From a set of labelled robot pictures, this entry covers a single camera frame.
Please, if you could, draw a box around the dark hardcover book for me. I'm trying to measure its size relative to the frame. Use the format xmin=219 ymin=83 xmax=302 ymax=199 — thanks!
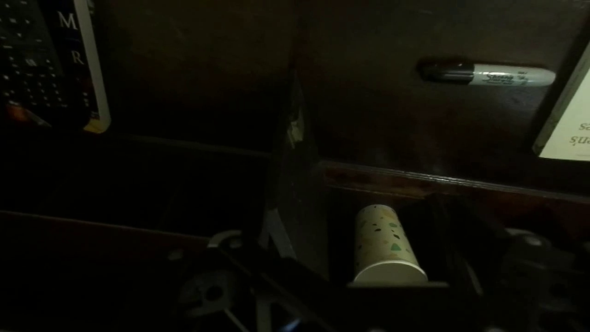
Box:
xmin=41 ymin=0 xmax=112 ymax=134

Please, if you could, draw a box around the white patterned paper cup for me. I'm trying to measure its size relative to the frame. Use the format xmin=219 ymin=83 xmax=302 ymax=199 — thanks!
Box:
xmin=354 ymin=204 xmax=428 ymax=286

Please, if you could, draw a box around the black grey marker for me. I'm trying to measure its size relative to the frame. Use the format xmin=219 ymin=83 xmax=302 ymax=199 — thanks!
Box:
xmin=419 ymin=61 xmax=557 ymax=86

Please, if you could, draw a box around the black calculator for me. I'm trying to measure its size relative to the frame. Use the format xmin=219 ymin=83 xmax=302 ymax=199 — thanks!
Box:
xmin=0 ymin=0 xmax=68 ymax=125

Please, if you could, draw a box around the dark wooden desk hutch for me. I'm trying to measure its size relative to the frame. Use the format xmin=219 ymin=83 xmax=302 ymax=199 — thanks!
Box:
xmin=0 ymin=0 xmax=588 ymax=332

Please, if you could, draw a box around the white paperback book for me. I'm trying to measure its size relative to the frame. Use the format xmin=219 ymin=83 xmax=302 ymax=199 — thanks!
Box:
xmin=535 ymin=44 xmax=590 ymax=162

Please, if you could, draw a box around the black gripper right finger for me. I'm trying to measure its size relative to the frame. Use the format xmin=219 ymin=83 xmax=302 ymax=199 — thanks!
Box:
xmin=485 ymin=228 xmax=590 ymax=332

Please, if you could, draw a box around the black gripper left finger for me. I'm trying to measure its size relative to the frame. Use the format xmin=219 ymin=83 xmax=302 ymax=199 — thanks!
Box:
xmin=177 ymin=228 xmax=289 ymax=332

